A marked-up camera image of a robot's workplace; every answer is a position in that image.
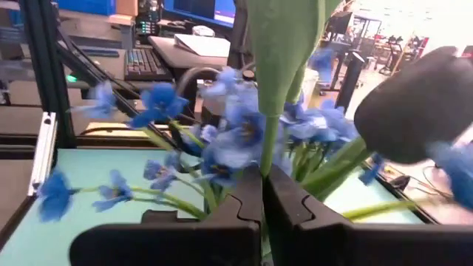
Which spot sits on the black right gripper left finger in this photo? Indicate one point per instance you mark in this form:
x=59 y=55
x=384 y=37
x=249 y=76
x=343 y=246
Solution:
x=184 y=247

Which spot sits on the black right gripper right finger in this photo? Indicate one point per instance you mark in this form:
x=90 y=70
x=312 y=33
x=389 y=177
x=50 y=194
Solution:
x=314 y=244

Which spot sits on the blue artificial flower bunch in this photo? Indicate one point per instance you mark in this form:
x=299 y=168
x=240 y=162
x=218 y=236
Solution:
x=236 y=144

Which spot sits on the teal table mat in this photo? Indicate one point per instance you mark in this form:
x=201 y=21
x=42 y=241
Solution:
x=92 y=162

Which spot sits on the backlit keyboard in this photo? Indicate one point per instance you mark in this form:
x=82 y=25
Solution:
x=146 y=63

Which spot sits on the laptop computer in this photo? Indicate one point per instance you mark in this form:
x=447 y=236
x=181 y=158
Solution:
x=164 y=51

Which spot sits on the white notebook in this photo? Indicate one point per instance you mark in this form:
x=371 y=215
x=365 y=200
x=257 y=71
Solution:
x=203 y=46

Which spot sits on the white computer mouse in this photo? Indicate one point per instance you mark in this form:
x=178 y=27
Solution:
x=203 y=30

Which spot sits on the black device with lights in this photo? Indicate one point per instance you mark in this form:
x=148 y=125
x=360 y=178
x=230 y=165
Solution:
x=148 y=22

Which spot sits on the computer monitor lit screen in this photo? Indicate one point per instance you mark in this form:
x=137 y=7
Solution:
x=192 y=9

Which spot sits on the cardboard box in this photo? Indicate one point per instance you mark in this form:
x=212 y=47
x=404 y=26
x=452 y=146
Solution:
x=127 y=7

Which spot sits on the blue storage bin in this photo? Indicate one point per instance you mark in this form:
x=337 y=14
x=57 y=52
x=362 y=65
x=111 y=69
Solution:
x=85 y=6

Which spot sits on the black floor post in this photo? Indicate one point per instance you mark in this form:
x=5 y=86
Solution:
x=351 y=81

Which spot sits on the aluminium bracket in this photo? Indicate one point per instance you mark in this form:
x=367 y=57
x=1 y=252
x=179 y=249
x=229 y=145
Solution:
x=44 y=147

